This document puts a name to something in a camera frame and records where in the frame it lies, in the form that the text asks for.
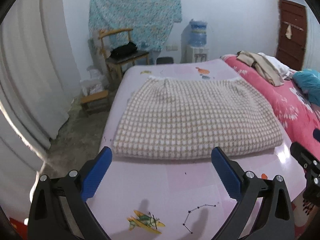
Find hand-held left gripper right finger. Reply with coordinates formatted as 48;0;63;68
211;147;295;240

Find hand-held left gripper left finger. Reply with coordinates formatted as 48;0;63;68
28;146;113;240

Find beige houndstooth coat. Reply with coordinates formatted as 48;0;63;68
111;77;284;160

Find beige clothes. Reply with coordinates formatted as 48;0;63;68
236;51;284;87

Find pink printed blanket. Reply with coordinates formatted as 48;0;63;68
220;54;320;239

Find teal garment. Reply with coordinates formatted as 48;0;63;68
292;69;320;105

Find small wooden stool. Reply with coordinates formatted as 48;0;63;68
80;90;110;117

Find white cloth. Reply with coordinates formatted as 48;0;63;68
257;52;292;78

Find brown door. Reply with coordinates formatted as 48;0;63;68
276;0;308;71

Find white plastic bag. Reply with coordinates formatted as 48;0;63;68
80;66;105;97

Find door hook rack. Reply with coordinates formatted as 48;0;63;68
283;21;304;32

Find white water dispenser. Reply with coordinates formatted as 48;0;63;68
186;45;210;63

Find white curtain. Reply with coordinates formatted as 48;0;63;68
0;0;83;200

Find wooden chair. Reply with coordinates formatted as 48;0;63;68
98;28;150;80

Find black bag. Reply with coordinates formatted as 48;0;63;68
110;41;138;59

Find turquoise floral wall cloth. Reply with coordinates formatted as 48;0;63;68
89;0;182;53

